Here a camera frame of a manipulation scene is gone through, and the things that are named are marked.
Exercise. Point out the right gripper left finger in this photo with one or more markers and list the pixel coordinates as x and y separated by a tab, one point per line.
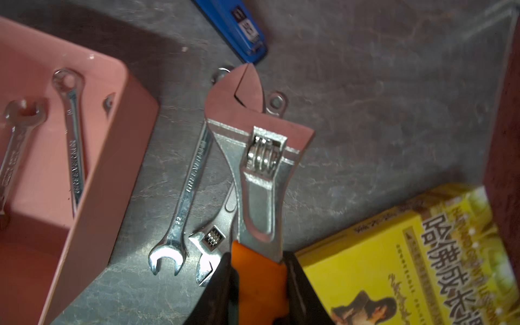
218	303

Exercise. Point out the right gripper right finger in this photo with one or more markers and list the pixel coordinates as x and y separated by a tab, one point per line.
304	304

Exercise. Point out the long silver combination wrench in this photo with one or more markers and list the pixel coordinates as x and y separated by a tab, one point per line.
172	245

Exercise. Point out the orange handled adjustable wrench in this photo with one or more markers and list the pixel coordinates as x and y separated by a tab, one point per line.
262	152

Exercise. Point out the pink plastic storage box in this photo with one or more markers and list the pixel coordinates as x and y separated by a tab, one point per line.
51	251

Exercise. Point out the small silver combination wrench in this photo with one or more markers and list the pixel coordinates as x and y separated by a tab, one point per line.
69	86

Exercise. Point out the silver end wrench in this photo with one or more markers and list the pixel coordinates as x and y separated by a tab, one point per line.
22	116

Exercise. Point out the yellow book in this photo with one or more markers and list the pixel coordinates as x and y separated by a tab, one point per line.
436	259

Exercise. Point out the blue black stapler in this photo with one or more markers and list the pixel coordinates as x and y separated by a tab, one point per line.
235	24

